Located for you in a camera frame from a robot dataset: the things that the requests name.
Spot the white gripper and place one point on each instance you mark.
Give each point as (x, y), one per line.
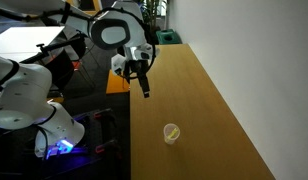
(140, 53)

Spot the yellow marker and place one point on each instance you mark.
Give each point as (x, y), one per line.
(173, 132)

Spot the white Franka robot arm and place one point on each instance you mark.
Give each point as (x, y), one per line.
(24, 90)

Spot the clear plastic cup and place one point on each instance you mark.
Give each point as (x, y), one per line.
(170, 138)

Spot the green bin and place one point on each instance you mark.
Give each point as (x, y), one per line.
(167, 36)

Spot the green potted plant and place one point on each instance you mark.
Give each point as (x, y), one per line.
(150, 13)

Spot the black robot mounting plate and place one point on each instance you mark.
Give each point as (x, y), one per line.
(90, 133)

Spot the black chair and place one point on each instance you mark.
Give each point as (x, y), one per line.
(62, 68)

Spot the white table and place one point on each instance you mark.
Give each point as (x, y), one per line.
(20, 40)

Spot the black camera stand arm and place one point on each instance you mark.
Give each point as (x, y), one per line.
(57, 46)

